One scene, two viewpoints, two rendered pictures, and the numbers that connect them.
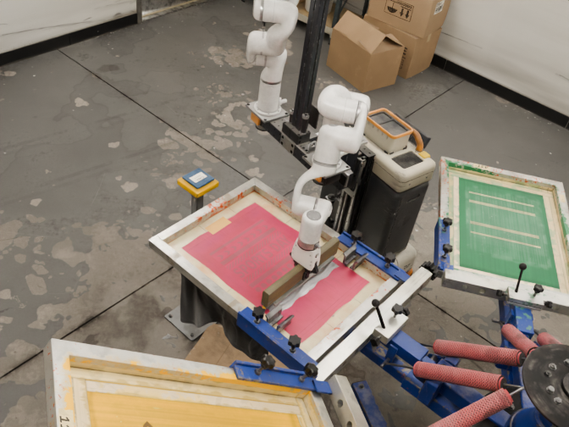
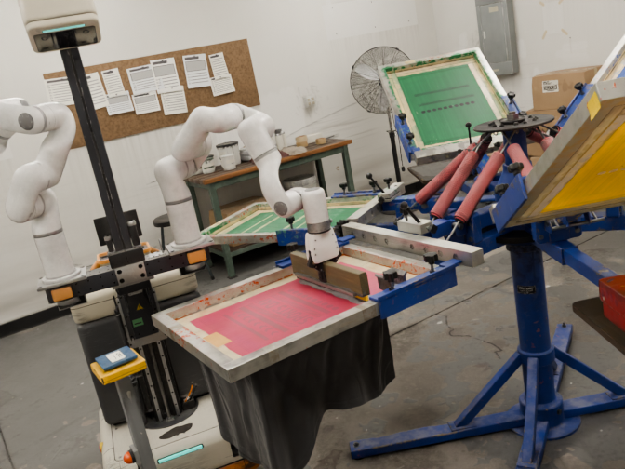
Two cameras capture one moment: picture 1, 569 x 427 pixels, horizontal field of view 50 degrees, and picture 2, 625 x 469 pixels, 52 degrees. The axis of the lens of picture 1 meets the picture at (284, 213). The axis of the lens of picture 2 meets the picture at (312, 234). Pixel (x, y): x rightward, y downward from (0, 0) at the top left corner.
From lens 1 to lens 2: 2.10 m
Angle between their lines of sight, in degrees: 61
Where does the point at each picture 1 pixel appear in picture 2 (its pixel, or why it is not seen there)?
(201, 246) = (249, 345)
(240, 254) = (275, 322)
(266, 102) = (65, 259)
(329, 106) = (223, 112)
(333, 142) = (263, 126)
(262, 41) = (43, 166)
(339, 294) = not seen: hidden behind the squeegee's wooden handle
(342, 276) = not seen: hidden behind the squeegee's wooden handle
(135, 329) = not seen: outside the picture
